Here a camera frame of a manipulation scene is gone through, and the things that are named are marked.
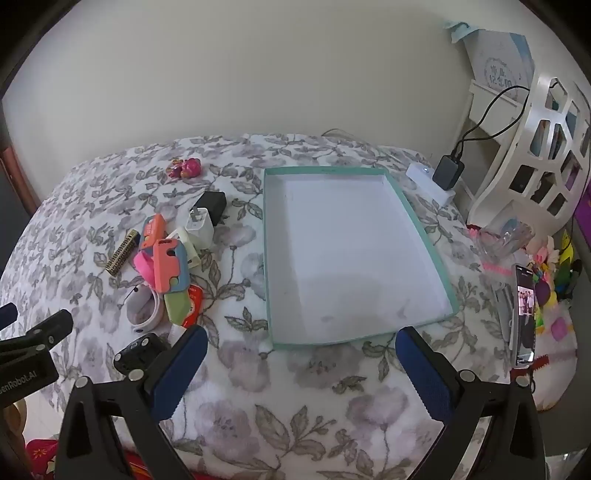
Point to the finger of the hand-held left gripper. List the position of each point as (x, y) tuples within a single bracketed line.
[(7, 314), (48, 328)]

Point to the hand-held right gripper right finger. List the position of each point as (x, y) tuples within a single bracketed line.
[(422, 374)]

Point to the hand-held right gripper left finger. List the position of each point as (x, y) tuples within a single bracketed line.
[(182, 369)]

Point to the black toy car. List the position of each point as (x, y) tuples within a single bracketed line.
[(138, 353)]

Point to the green plastic piece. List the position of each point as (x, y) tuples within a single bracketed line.
[(178, 308)]

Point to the white wrist watch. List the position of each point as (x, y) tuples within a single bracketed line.
[(157, 308)]

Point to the red packet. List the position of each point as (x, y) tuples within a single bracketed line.
[(196, 302)]

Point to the gold patterned block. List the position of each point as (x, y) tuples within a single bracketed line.
[(122, 253)]

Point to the teal cardboard box tray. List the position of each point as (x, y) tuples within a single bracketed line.
[(351, 258)]

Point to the white charger plug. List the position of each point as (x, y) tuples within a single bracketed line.
[(201, 228)]

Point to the black power adapter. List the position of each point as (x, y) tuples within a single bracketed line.
[(210, 201)]

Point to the pink dog toy figure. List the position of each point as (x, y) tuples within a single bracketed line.
[(184, 168)]

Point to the red patterned cloth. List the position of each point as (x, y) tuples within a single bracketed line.
[(41, 457)]

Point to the grey floral blanket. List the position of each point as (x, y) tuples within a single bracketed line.
[(323, 392)]

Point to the smartphone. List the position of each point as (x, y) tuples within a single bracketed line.
[(524, 332)]

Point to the pink zigzag ribbon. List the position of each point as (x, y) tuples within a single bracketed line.
[(496, 267)]

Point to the clear plastic bag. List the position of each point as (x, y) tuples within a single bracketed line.
[(503, 235)]

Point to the pile of colourful trinkets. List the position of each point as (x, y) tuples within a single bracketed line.
[(554, 281)]

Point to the white power strip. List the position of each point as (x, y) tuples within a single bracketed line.
[(418, 173)]

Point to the grey charger brick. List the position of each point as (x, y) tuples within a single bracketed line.
[(448, 171)]

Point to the white lattice plastic chair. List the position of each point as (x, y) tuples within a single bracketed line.
[(508, 170)]

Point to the purple board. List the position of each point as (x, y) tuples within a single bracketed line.
[(582, 203)]

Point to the white shelf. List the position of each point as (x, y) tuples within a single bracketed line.
[(482, 104)]

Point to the white printed box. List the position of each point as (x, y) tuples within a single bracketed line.
[(498, 60)]

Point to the light blue paper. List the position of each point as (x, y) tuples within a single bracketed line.
[(461, 31)]

